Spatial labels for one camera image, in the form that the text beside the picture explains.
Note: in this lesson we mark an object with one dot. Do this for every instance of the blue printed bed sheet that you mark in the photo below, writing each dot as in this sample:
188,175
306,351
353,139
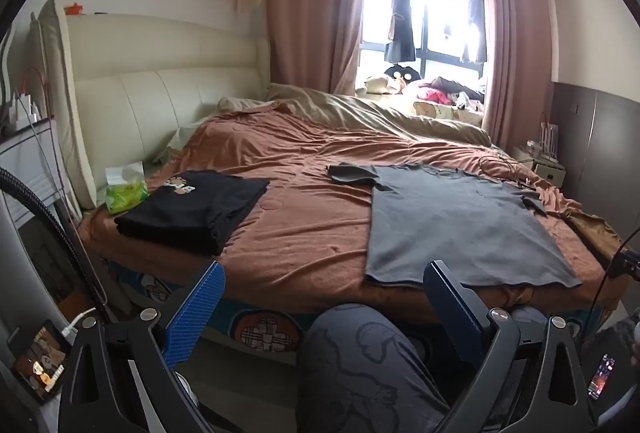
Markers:
265,330

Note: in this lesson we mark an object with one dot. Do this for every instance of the tan folded shirt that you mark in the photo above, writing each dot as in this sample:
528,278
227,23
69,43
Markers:
592,233

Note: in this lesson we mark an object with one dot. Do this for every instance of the white nightstand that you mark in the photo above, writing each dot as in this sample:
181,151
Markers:
542,168

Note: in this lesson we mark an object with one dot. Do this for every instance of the cream plush toy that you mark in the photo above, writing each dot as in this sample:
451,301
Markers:
377,85

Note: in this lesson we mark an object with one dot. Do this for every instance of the white power strip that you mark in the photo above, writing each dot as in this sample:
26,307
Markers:
22,113

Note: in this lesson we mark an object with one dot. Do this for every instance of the white rack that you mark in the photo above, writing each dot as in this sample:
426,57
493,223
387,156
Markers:
547,140

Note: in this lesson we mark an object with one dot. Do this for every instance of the pink curtain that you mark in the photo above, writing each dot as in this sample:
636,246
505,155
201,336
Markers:
515,63
310,13

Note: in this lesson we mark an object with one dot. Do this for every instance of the green tissue pack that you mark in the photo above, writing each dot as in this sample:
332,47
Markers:
125,195

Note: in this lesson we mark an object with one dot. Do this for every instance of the pile of clothes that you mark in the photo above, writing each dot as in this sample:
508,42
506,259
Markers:
445,90

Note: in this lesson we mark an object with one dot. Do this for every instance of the smartphone with lit screen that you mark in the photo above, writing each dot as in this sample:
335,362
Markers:
602,375

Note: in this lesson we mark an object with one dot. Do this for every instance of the beige duvet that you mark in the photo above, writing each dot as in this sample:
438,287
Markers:
380,113

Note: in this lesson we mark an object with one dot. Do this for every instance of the cream padded headboard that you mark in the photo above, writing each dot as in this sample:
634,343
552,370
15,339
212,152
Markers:
150,78

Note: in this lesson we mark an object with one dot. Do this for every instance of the grey bedside cabinet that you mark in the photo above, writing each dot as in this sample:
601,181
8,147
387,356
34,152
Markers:
35,163

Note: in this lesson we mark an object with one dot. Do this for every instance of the black and yellow plush toy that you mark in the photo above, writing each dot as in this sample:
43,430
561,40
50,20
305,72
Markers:
402,74

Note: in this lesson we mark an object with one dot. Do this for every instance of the grey t-shirt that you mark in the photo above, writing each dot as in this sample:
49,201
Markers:
450,223

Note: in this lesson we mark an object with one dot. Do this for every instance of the small orange object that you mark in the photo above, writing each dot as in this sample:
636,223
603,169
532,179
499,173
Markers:
73,9

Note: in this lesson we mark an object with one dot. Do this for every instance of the black folded t-shirt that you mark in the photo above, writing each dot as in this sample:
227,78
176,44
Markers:
200,213

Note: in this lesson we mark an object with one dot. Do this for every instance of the bear printed bedding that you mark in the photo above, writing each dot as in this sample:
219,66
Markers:
440,109

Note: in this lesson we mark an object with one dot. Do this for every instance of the dark hanging garment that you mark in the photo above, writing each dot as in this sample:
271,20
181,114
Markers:
475,28
400,18

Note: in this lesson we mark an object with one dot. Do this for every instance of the person's leg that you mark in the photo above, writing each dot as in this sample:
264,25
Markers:
360,373

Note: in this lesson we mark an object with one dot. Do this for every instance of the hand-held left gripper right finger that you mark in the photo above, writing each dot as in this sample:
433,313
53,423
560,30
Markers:
452,308

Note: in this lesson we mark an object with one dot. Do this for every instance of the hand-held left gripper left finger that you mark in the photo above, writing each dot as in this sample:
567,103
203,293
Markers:
196,308

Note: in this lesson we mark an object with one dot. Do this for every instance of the smartphone at left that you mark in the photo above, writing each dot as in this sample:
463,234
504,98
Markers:
42,358

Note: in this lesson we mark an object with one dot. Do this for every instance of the bed with orange cover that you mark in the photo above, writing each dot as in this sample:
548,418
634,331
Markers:
300,238

